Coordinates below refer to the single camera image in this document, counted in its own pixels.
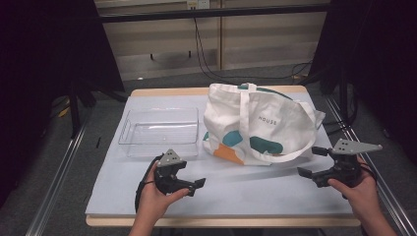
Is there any black curtain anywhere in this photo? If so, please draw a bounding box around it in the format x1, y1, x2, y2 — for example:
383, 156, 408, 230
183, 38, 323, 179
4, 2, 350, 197
309, 0, 417, 158
0, 0, 126, 206

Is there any pale blue table mat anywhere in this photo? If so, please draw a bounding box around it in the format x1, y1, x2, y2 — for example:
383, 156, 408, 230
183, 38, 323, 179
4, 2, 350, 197
86, 92, 353, 217

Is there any black stand leg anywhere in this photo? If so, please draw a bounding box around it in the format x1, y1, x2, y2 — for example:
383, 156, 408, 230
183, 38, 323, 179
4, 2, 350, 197
68, 80, 83, 140

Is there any black horizontal bar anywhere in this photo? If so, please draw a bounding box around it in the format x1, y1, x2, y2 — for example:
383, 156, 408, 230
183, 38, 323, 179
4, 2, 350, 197
97, 3, 332, 24

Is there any white wall outlet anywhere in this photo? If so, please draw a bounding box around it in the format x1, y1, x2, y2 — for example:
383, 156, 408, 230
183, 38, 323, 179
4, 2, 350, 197
186, 0, 210, 10

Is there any person's left hand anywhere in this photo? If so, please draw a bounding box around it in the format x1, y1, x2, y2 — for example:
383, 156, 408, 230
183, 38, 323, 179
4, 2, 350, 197
138, 160, 191, 220

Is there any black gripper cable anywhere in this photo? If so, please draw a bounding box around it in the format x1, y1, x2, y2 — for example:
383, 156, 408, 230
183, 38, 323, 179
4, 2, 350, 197
134, 153, 162, 213

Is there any white printed tote bag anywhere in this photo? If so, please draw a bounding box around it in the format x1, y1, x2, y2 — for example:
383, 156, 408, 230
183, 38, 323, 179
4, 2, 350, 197
202, 83, 327, 166

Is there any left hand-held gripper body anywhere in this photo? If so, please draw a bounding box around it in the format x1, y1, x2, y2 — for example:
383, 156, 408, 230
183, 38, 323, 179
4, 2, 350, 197
153, 148, 195, 197

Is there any clear plastic bin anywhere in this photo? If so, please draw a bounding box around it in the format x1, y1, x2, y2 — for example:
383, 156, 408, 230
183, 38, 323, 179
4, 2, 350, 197
117, 106, 201, 158

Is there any black hanging wall cable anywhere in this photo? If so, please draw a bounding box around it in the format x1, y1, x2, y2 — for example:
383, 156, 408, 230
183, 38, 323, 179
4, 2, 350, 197
192, 17, 314, 82

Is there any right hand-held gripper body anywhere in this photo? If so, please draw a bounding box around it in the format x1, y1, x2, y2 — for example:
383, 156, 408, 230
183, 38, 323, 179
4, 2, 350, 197
313, 138, 384, 189

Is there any person's right hand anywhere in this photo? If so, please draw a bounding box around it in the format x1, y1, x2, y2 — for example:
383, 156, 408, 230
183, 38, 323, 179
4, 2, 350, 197
328, 156, 384, 222

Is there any metal floor rail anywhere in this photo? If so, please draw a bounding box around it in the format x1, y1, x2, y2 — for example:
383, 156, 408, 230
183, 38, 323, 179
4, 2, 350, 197
326, 94, 417, 236
25, 121, 90, 236

